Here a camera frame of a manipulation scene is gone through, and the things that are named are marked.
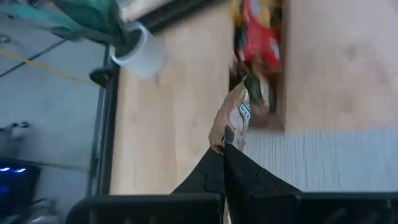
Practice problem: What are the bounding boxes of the yellow cable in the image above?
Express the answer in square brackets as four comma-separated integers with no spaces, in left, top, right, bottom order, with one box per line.
[0,49,97,85]

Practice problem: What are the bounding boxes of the wooden compartment organizer box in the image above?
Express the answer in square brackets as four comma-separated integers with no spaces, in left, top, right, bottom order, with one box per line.
[228,0,287,131]

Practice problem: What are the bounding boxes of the computer with blue lights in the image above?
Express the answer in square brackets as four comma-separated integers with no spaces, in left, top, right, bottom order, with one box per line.
[0,157,41,215]

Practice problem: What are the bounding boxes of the red tea packet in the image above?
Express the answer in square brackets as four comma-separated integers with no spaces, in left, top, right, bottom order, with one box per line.
[241,0,282,72]

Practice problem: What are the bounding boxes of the grey woven placemat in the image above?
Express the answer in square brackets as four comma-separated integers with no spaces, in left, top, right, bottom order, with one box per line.
[242,127,398,192]

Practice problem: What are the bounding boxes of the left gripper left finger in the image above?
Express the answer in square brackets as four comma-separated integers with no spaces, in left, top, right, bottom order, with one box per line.
[65,147,225,224]

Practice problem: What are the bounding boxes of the snake plant in white pot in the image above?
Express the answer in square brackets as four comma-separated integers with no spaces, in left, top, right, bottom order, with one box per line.
[0,0,168,80]

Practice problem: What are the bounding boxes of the black floor cable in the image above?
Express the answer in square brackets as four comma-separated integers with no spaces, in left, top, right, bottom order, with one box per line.
[0,39,68,78]

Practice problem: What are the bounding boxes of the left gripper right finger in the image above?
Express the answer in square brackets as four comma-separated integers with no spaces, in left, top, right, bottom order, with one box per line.
[223,143,398,224]

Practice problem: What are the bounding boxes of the black aluminium table frame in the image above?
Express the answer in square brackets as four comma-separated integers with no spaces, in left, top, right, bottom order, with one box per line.
[88,0,218,197]

